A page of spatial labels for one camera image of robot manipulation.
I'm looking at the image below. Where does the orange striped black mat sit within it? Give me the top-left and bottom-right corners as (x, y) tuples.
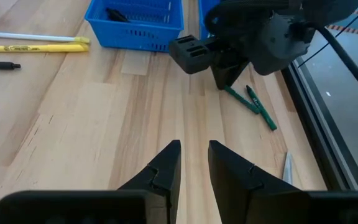
(326, 8), (358, 37)

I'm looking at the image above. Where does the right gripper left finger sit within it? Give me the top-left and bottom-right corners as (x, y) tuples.
(118, 139), (181, 224)

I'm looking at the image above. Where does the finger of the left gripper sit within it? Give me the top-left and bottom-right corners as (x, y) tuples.
(228, 59), (250, 82)
(211, 60), (239, 91)

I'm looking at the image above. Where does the blue plastic bin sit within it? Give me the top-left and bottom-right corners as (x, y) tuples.
(198, 0), (221, 40)
(84, 0), (185, 53)

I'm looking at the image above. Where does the silver pen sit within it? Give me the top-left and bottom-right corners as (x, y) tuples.
(0, 30), (91, 44)

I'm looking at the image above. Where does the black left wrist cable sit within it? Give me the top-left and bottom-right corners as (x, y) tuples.
(314, 0), (358, 94)

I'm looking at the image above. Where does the yellow highlighter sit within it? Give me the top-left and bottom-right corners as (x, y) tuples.
(0, 43), (90, 54)

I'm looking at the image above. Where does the thin black floor cable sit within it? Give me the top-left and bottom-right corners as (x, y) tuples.
(296, 6), (358, 68)

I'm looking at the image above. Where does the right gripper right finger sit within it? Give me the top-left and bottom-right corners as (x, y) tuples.
(208, 140), (309, 224)

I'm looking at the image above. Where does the dark green marker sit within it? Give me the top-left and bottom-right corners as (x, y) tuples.
(223, 85), (261, 115)
(245, 85), (278, 131)

